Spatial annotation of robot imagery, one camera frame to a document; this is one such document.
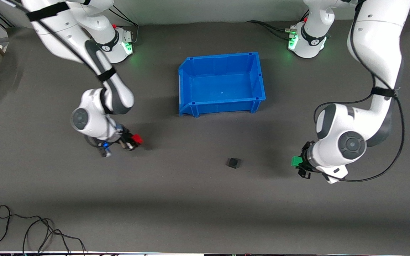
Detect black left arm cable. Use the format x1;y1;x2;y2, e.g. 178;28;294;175
313;0;405;183

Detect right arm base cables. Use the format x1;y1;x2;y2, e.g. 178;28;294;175
107;5;140;46

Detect blue plastic storage bin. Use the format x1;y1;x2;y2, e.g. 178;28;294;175
178;52;266;118

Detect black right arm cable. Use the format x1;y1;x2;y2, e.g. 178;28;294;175
0;0;127;150

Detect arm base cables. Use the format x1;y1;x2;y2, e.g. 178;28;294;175
246;9;330;41
107;5;140;46

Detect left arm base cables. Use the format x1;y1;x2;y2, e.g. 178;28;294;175
246;9;330;41

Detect loose thin black cable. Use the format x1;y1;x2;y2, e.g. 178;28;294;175
0;205;88;256

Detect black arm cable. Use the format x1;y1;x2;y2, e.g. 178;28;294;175
0;0;127;150
313;0;405;183

